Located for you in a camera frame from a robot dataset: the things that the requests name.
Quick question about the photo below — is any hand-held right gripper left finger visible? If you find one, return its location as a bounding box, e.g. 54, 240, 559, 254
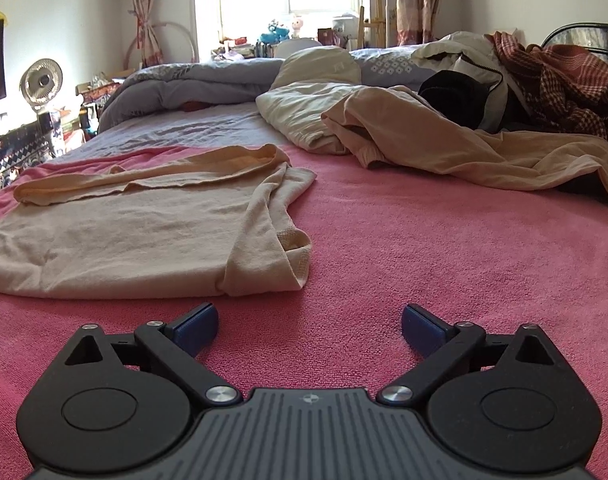
66, 302, 237, 406

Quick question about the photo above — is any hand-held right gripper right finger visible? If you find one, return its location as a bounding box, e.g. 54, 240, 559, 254
377, 303, 555, 405

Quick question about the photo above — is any pale beige long-sleeve shirt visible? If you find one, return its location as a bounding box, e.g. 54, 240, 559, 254
0, 143, 318, 300

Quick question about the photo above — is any pink fleece blanket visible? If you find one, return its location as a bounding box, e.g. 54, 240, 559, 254
0, 145, 608, 411

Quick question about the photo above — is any crumpled beige garment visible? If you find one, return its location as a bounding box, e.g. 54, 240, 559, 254
320, 89, 608, 208

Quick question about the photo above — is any lavender bed sheet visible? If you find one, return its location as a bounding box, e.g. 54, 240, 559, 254
48, 101, 305, 163

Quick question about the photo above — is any cream quilted duvet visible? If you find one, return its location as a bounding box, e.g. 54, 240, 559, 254
255, 82, 425, 155

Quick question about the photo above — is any black cloth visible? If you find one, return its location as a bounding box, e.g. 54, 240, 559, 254
418, 70, 490, 131

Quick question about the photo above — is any grey floral quilt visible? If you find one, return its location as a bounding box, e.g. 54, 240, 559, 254
98, 57, 289, 133

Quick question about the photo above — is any navy red patterned cloth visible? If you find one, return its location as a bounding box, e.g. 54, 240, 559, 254
0, 122, 54, 198

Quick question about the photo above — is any grey patterned pillow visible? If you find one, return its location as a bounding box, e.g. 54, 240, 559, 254
349, 46, 435, 92

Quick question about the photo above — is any white jacket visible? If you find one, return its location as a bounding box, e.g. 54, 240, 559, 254
411, 31, 515, 133

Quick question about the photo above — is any red plaid blanket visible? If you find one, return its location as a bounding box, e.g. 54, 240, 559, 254
486, 31, 608, 161

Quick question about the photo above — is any cream pillow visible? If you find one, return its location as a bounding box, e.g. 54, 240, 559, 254
271, 46, 362, 90

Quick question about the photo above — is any electric fan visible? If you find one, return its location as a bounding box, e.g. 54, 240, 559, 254
20, 58, 64, 111

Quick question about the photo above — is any blue plush toy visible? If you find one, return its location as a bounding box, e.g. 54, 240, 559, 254
256, 21, 291, 45

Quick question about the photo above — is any hula hoop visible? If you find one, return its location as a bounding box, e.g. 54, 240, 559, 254
124, 21, 199, 78

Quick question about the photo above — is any wooden easel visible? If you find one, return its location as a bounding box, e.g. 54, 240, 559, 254
358, 6, 389, 51

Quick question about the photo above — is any tied floral curtain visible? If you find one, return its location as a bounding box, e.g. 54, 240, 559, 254
128, 0, 165, 68

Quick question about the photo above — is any hanging floral curtain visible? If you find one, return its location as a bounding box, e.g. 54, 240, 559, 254
394, 0, 442, 47

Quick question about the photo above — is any black metal headboard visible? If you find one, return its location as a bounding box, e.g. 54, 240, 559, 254
541, 22, 608, 68

